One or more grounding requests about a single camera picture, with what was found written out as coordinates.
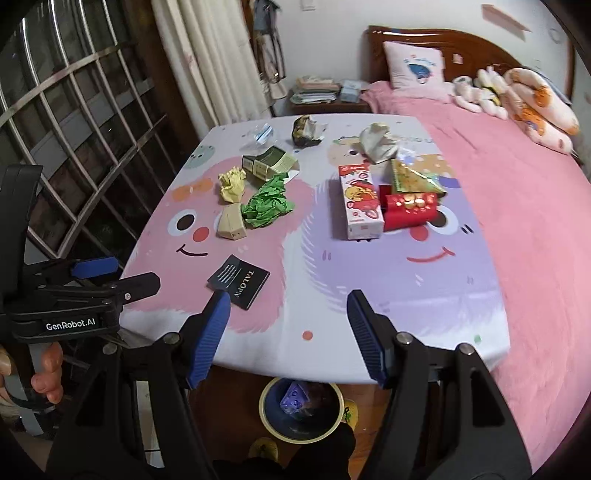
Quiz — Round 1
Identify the stack of books and papers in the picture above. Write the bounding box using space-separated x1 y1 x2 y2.
290 76 341 104

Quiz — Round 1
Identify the yellow paper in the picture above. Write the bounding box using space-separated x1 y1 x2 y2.
218 167 247 204

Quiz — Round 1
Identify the round cream-rimmed bin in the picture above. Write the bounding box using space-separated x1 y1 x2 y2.
259 376 346 444

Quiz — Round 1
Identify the clear plastic wrapper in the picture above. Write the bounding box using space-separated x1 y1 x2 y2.
240 122 275 151

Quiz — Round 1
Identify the small beige box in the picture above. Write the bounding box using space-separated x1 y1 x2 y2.
217 203 249 241

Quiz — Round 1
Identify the pink printed pillow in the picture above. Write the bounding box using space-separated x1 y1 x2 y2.
382 41 451 100

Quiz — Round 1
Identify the metal window grille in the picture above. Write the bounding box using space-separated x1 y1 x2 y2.
0 0 185 259

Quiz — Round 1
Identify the dark crumpled wrapper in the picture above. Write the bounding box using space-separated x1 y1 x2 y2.
291 114 328 148

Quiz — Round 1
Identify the green paper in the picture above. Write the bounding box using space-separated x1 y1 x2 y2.
240 173 295 229

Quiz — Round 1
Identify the green gold triangular packet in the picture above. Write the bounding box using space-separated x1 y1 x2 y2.
390 158 448 199

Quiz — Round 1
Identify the pink bed blanket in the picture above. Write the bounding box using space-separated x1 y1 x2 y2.
360 80 591 472

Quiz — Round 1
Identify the rolled patterned quilt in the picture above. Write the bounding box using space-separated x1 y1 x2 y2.
501 68 580 155

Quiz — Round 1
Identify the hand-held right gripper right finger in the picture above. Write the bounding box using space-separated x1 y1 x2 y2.
346 290 534 480

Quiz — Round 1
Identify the light blue box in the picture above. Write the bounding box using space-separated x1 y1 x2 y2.
339 79 370 103

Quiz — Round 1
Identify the red gold-printed packet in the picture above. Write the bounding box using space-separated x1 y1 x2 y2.
379 191 439 232

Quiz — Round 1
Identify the cartoon printed tablecloth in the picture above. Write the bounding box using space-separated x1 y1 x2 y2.
117 113 511 386

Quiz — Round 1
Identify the strawberry print carton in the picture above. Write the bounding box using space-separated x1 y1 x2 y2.
338 164 385 241

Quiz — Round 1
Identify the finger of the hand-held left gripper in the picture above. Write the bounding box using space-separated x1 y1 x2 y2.
28 272 161 315
0 165 119 296

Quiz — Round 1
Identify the dark wooden headboard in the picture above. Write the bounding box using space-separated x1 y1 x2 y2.
367 25 575 95

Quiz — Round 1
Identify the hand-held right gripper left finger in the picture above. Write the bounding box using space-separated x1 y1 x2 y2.
44 290 232 480

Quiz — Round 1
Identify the black printed card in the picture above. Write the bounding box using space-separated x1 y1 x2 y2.
206 254 271 311

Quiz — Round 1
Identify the wooden nightstand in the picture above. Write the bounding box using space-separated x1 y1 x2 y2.
288 88 372 116

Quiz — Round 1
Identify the grey crumpled paper bag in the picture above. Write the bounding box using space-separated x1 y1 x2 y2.
360 122 400 164

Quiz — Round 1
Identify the hanging bag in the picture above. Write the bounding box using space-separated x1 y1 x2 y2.
253 0 288 100

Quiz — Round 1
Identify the white curtain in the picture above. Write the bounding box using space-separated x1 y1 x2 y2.
151 0 273 134

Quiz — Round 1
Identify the white and yellow plush toy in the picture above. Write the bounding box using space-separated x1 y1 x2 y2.
475 67 511 121

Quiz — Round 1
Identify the person's left hand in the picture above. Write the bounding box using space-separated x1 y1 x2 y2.
0 344 64 407

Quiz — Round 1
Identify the purple packet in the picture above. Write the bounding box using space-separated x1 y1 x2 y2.
281 383 309 416

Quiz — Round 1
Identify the green and white carton box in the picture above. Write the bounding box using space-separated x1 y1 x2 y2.
241 145 298 183

